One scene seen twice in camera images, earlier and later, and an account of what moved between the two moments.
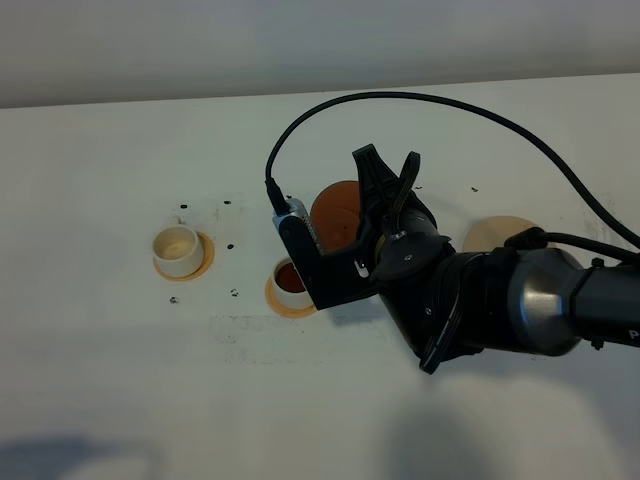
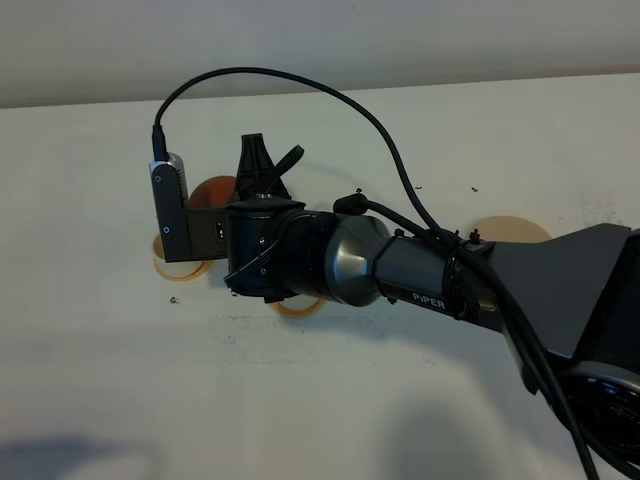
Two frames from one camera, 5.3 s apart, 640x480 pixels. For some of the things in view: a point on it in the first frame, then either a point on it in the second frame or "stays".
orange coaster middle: x=280 y=307 stays
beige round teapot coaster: x=490 y=232 stays
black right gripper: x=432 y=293 → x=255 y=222
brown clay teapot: x=336 y=215 → x=213 y=192
